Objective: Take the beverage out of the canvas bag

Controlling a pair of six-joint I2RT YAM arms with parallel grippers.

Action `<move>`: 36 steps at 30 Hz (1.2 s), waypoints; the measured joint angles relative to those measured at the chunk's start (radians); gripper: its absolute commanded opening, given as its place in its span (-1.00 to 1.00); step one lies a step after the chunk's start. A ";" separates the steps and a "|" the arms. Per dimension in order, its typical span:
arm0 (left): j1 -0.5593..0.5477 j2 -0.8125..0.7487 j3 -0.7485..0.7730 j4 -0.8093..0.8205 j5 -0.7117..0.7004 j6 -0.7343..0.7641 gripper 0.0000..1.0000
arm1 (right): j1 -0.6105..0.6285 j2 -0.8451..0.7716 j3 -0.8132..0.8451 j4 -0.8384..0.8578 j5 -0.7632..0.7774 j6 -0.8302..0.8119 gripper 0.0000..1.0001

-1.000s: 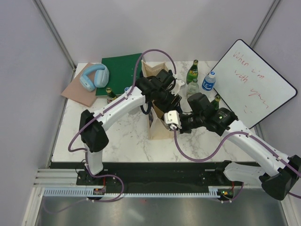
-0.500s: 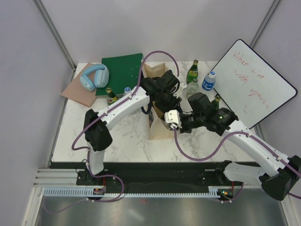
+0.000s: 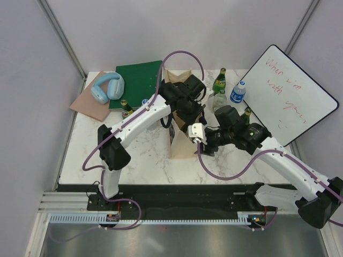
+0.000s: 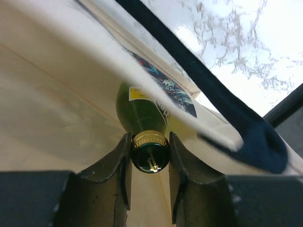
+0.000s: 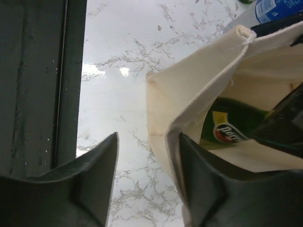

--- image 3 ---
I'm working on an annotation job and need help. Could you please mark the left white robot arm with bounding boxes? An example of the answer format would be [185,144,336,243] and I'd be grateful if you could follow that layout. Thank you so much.
[98,75,206,210]

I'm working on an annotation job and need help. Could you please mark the white whiteboard black frame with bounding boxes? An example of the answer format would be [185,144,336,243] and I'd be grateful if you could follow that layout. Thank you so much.
[241,44,339,146]

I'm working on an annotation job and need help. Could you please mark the beige canvas tote bag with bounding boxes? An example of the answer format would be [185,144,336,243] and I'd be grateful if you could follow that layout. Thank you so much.
[164,70,206,159]

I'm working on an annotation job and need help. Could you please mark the clear green-capped bottle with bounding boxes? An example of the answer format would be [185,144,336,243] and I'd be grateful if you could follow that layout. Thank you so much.
[212,89,227,112]

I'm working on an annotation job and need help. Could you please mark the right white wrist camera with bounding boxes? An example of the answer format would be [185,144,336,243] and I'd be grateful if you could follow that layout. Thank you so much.
[187,123,207,145]

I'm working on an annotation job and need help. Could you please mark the white cable duct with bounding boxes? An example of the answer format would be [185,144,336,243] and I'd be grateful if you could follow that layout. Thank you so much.
[49,213,261,225]

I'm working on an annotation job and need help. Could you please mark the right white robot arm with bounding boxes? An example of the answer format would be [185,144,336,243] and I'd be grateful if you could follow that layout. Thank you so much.
[188,105,342,229]

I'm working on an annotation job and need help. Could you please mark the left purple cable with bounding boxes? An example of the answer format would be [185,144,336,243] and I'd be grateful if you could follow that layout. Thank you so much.
[81,50,206,200]

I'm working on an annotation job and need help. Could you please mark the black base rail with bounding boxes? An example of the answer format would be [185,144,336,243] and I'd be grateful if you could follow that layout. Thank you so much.
[57,182,275,213]

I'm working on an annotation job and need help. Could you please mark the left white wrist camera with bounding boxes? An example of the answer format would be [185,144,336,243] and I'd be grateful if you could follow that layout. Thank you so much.
[200,87,214,104]

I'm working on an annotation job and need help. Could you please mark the green Perrier glass bottle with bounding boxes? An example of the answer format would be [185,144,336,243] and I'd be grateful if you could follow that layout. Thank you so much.
[212,67,226,95]

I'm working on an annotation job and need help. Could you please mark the green ring binder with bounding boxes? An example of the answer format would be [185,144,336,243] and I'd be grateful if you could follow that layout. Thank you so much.
[109,61,162,111]

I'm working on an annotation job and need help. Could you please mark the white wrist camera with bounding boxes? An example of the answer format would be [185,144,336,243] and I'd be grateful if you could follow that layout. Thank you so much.
[200,87,214,104]
[187,123,207,145]

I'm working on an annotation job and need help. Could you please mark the light blue headphones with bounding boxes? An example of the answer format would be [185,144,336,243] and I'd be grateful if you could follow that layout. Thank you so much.
[91,72,125,104]

